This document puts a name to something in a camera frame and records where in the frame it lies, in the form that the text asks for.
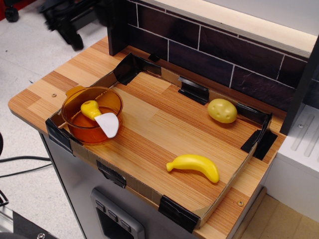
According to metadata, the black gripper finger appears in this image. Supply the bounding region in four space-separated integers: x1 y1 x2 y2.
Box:
57 21 84 50

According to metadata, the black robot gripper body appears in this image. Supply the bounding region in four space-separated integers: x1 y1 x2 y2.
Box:
38 0 100 31

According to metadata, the yellow handled white toy knife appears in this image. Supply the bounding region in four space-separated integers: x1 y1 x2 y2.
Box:
80 100 119 138

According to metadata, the orange transparent plastic pot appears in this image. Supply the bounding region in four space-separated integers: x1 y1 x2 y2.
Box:
61 86 123 144

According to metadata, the black far caster wheel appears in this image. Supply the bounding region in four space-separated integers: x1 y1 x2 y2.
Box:
4 6 19 22

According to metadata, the yellow toy potato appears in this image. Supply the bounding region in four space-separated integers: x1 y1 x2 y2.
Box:
207 99 237 123

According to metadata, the yellow toy banana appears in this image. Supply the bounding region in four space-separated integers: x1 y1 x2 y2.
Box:
166 154 219 183

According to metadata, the black vertical post left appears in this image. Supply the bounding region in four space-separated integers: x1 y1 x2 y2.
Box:
106 0 129 56

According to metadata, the black vertical post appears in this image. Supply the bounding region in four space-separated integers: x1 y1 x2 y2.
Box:
106 0 129 56
280 37 319 135

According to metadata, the black floor cable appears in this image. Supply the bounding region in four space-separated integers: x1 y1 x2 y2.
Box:
0 156 53 178

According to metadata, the black metal bracket with screw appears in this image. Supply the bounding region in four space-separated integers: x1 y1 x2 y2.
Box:
13 211 57 239

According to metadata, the black vertical post right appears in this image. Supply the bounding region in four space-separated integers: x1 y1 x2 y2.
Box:
280 37 319 135

